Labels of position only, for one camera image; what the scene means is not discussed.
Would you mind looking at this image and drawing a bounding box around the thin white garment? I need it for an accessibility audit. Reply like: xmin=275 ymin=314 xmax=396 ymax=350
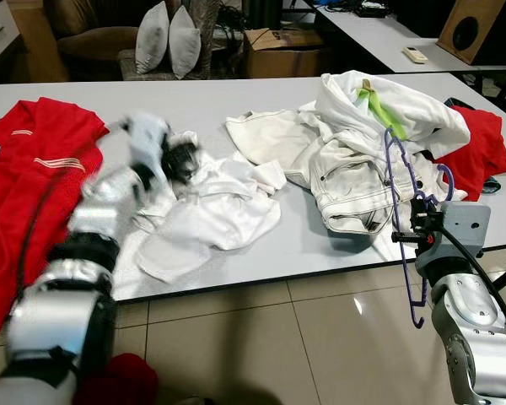
xmin=114 ymin=152 xmax=286 ymax=300

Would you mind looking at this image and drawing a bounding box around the purple hanger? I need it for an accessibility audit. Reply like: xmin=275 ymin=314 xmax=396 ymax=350
xmin=381 ymin=127 xmax=456 ymax=330

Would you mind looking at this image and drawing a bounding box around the brown cardboard box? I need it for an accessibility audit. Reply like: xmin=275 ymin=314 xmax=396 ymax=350
xmin=245 ymin=28 xmax=326 ymax=78

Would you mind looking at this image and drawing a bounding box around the brown armchair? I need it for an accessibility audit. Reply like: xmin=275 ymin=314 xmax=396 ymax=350
xmin=46 ymin=0 xmax=153 ymax=83

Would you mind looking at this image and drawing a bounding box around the white remote control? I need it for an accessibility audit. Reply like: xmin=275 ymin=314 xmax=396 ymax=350
xmin=403 ymin=46 xmax=429 ymax=64

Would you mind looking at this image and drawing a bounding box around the grey pillow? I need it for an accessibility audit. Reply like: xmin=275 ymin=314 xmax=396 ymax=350
xmin=135 ymin=2 xmax=171 ymax=75
xmin=167 ymin=7 xmax=202 ymax=79

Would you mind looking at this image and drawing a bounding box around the white hooded top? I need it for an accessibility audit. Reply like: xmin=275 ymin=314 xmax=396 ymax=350
xmin=299 ymin=72 xmax=471 ymax=165

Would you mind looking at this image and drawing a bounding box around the black device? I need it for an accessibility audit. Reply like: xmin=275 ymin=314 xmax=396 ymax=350
xmin=354 ymin=0 xmax=389 ymax=19

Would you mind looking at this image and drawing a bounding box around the cream cloth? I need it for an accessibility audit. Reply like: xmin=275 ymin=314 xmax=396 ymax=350
xmin=226 ymin=110 xmax=321 ymax=182

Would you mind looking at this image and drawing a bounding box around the white denim garment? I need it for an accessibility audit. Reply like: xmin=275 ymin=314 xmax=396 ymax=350
xmin=287 ymin=135 xmax=456 ymax=235

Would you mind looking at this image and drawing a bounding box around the wooden speaker box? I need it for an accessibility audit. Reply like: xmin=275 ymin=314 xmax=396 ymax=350
xmin=437 ymin=0 xmax=506 ymax=66

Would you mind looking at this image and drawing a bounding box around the red garment with white stripes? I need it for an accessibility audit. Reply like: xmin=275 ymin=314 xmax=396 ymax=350
xmin=0 ymin=97 xmax=110 ymax=338

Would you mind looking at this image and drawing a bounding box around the lime green hanger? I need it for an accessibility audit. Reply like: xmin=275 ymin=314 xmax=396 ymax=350
xmin=358 ymin=80 xmax=407 ymax=140

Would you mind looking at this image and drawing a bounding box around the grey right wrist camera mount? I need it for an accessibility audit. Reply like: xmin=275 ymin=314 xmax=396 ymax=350
xmin=437 ymin=201 xmax=492 ymax=264

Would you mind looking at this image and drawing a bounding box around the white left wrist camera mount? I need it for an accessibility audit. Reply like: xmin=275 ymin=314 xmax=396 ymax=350
xmin=118 ymin=112 xmax=174 ymax=199

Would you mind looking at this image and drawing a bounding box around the grey patterned curtain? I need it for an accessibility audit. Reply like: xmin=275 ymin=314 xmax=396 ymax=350
xmin=187 ymin=0 xmax=226 ymax=47

